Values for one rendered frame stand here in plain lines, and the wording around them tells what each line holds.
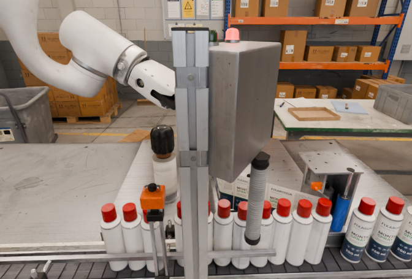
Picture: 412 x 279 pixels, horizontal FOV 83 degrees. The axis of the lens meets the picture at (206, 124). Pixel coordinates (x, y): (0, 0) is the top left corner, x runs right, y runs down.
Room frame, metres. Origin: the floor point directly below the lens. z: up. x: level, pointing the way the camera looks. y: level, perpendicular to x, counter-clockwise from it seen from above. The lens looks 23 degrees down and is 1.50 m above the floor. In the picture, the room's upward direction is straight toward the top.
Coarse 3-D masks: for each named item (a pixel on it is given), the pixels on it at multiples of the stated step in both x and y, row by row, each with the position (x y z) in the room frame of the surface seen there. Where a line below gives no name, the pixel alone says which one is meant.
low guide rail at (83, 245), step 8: (168, 240) 0.50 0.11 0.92; (0, 248) 0.48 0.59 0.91; (8, 248) 0.48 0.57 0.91; (16, 248) 0.48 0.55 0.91; (24, 248) 0.48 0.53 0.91; (32, 248) 0.48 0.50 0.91; (40, 248) 0.48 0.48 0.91; (48, 248) 0.48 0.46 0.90; (56, 248) 0.48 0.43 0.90; (64, 248) 0.48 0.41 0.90; (72, 248) 0.48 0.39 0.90; (80, 248) 0.49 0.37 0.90; (88, 248) 0.49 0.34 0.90; (96, 248) 0.49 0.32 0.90; (104, 248) 0.49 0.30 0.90
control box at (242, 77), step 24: (216, 48) 0.31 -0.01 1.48; (240, 48) 0.31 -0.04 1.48; (264, 48) 0.35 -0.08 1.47; (216, 72) 0.30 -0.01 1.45; (240, 72) 0.29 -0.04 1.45; (264, 72) 0.36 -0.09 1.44; (216, 96) 0.30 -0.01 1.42; (240, 96) 0.29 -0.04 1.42; (264, 96) 0.37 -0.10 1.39; (216, 120) 0.30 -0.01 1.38; (240, 120) 0.29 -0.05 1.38; (264, 120) 0.38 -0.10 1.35; (216, 144) 0.30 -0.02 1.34; (240, 144) 0.30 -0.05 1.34; (264, 144) 0.39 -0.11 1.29; (216, 168) 0.30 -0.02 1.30; (240, 168) 0.30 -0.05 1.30
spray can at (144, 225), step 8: (144, 216) 0.44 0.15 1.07; (144, 224) 0.44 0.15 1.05; (144, 232) 0.43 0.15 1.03; (144, 240) 0.43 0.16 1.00; (160, 240) 0.44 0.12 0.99; (144, 248) 0.44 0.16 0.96; (160, 248) 0.44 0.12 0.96; (152, 264) 0.43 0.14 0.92; (160, 264) 0.43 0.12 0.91; (152, 272) 0.43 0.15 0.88
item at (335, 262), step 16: (0, 256) 0.48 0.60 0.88; (16, 256) 0.48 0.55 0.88; (336, 256) 0.48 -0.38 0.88; (0, 272) 0.43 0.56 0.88; (16, 272) 0.43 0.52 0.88; (48, 272) 0.43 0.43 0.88; (64, 272) 0.43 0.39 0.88; (80, 272) 0.43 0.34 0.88; (96, 272) 0.43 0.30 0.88; (112, 272) 0.43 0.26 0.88; (128, 272) 0.43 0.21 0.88; (144, 272) 0.43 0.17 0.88; (176, 272) 0.43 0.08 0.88; (208, 272) 0.43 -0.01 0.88; (224, 272) 0.43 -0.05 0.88; (240, 272) 0.43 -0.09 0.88; (256, 272) 0.43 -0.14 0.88; (272, 272) 0.43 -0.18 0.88; (288, 272) 0.43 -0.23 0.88; (304, 272) 0.44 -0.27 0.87
